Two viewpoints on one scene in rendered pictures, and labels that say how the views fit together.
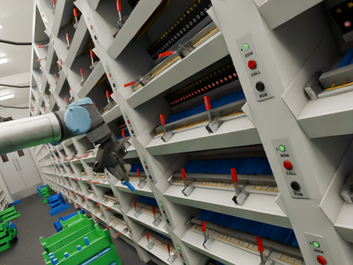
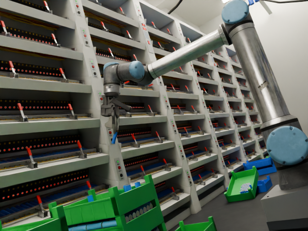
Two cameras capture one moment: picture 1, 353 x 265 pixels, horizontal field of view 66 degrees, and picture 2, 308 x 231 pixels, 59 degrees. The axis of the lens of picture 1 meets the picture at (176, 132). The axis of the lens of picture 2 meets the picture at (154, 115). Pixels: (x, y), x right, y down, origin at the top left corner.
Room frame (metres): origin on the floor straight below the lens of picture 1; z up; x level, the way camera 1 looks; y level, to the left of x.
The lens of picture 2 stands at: (1.58, 1.63, 0.44)
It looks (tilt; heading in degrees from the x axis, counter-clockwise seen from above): 9 degrees up; 243
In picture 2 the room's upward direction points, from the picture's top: 16 degrees counter-clockwise
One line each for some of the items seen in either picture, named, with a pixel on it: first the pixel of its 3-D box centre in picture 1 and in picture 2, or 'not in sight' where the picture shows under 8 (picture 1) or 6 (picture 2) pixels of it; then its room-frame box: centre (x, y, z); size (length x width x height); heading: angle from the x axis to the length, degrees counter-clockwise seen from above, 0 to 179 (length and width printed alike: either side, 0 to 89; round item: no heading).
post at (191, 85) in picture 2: not in sight; (193, 101); (-0.05, -0.61, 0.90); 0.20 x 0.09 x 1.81; 119
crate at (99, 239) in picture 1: (77, 248); (102, 200); (1.37, 0.68, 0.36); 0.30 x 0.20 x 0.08; 122
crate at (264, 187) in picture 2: not in sight; (249, 186); (0.03, -0.12, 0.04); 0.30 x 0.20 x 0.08; 119
